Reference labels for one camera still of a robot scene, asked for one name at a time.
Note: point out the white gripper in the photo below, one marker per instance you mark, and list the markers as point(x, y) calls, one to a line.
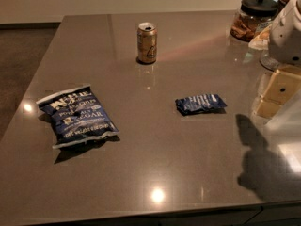
point(286, 40)

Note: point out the orange soda can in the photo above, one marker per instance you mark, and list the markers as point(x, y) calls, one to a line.
point(147, 42)

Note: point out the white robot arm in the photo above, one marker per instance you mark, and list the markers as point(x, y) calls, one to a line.
point(288, 119)

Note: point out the clear glass dish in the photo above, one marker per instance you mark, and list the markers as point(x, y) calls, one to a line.
point(268, 62)

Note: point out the small blue snack packet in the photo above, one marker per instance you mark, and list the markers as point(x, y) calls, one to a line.
point(203, 103)

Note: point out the glass jar with black lid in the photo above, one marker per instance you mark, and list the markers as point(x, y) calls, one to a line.
point(250, 15)

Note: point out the blue potato chips bag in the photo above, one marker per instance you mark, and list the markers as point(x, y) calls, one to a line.
point(77, 117)

